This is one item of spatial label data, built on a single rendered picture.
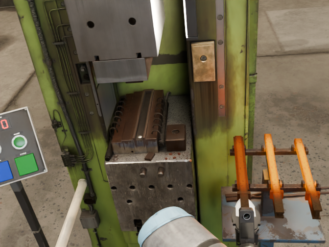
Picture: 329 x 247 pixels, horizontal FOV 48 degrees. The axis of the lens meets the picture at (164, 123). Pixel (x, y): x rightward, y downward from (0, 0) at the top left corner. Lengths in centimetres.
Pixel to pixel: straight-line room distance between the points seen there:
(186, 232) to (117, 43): 84
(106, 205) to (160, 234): 140
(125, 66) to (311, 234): 99
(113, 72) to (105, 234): 116
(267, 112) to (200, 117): 189
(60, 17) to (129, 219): 97
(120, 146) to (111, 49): 45
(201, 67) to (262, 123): 192
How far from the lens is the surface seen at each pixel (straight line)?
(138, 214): 183
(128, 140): 160
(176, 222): 74
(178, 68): 194
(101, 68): 144
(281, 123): 340
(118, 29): 136
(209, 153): 180
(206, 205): 205
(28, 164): 160
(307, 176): 147
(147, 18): 133
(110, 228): 225
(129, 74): 143
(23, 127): 160
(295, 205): 174
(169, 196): 172
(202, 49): 150
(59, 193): 296
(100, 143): 183
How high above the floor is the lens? 193
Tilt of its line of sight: 34 degrees down
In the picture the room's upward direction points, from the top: 7 degrees counter-clockwise
